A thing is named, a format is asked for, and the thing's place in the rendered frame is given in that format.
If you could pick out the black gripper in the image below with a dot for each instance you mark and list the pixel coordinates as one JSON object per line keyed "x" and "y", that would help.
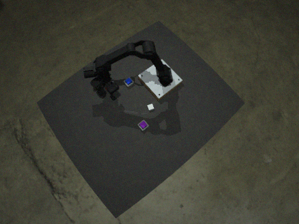
{"x": 108, "y": 83}

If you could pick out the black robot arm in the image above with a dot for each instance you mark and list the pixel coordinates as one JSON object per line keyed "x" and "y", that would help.
{"x": 102, "y": 63}

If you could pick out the small white block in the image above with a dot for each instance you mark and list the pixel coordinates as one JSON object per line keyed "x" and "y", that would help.
{"x": 150, "y": 107}

